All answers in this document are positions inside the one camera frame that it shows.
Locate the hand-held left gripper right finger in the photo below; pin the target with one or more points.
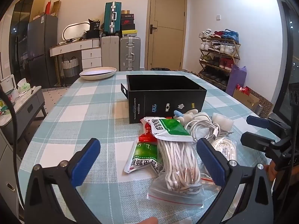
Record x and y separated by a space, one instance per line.
210 161

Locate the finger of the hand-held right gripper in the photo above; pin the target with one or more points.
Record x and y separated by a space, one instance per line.
254 140
257 121

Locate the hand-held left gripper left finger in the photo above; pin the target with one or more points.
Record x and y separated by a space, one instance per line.
86 161

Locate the white foam block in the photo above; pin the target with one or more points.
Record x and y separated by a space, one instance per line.
222 121

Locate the white plush toy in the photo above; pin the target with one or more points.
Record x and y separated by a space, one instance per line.
189 117

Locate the green white medicine packet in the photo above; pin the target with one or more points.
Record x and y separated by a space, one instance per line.
142 154
172 127

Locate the red candy packet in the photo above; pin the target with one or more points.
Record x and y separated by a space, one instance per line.
146 137

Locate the black cardboard box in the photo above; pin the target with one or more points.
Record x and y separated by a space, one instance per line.
151 105

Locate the person's right hand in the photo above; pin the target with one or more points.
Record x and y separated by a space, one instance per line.
271 171

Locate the person's left hand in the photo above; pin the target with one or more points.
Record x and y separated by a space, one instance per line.
147 221

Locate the open brown cardboard box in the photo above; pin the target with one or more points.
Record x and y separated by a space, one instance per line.
247 101

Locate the red snack packets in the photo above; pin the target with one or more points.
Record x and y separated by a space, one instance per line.
243 90

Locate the purple bag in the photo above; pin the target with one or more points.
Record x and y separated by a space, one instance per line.
236 81

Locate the gold shoe rack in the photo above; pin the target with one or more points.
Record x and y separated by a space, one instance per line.
220 55

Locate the black framed window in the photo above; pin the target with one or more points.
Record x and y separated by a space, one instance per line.
286 51

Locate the grey low cabinet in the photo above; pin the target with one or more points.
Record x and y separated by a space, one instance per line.
9 168

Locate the grey side table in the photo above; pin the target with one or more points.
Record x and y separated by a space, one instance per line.
28 107

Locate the white oval plate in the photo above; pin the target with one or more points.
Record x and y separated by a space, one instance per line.
98 73

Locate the collection of shoes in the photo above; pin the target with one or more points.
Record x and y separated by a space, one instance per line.
224 35

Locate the woven laundry basket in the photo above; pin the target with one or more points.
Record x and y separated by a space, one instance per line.
70 70

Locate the green white tissue pack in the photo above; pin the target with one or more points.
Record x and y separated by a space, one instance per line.
23 86

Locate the pile of small packets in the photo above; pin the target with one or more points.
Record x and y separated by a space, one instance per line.
4 107

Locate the white vanity desk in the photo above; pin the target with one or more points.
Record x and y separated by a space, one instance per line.
91 53

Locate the white small appliance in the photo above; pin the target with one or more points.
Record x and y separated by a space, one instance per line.
8 84

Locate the beige suitcase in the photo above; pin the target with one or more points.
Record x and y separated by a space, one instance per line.
109 51

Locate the silver suitcase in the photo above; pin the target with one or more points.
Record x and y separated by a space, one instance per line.
129 51

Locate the grey refrigerator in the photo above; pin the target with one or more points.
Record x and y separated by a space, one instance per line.
39 51

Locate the beige door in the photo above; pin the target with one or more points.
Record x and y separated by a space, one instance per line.
165 39

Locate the oval white mirror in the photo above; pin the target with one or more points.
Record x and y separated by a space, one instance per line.
74 30

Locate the black paper bag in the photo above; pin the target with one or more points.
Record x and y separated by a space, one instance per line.
94 25

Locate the teal suitcase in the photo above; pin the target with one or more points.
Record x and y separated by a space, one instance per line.
112 21

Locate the black shoe box red logo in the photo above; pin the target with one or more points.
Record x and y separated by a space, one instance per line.
128 21

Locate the tan cardboard box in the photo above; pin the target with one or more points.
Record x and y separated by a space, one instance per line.
127 12

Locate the flat brown cardboard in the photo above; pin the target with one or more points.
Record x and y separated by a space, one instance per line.
56 8

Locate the red paper bag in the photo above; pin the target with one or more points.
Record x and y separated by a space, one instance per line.
48 8

